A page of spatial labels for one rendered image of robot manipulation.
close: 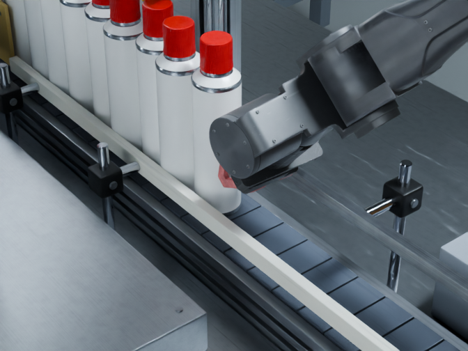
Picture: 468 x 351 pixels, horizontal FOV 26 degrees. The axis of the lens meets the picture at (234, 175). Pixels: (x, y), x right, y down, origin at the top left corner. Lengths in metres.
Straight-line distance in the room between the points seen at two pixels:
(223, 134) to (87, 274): 0.25
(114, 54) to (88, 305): 0.29
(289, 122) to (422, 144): 0.51
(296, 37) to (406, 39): 0.78
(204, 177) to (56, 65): 0.30
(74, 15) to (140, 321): 0.40
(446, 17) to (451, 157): 0.54
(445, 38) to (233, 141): 0.20
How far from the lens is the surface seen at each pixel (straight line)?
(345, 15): 3.60
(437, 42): 0.80
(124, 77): 1.15
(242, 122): 0.84
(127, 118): 1.17
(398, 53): 0.81
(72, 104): 1.25
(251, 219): 1.10
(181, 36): 1.04
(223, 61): 1.01
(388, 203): 1.00
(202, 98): 1.02
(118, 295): 1.01
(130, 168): 1.13
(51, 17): 1.27
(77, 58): 1.24
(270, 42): 1.57
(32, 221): 1.12
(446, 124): 1.39
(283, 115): 0.85
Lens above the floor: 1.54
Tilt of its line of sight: 34 degrees down
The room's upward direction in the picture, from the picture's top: straight up
